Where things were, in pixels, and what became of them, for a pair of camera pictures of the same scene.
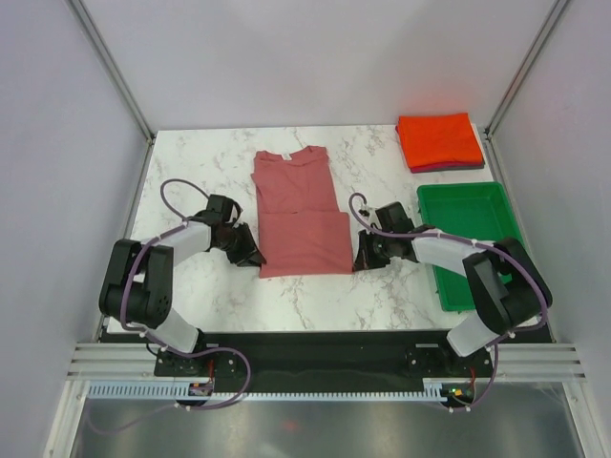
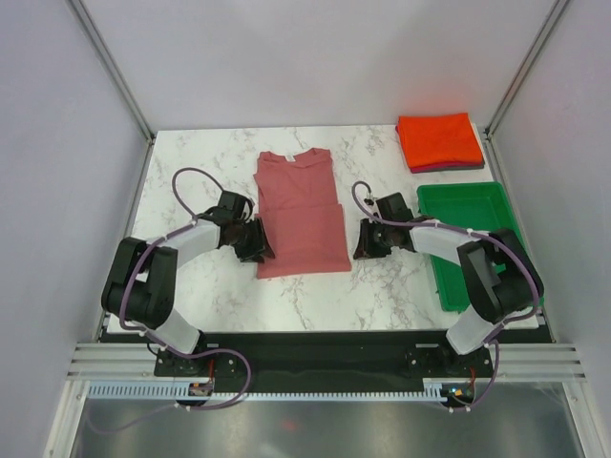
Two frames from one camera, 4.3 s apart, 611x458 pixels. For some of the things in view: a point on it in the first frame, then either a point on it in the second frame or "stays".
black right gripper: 365,259 to 366,247
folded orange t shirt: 430,139 stays
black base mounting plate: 362,355 stays
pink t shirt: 301,228 stays
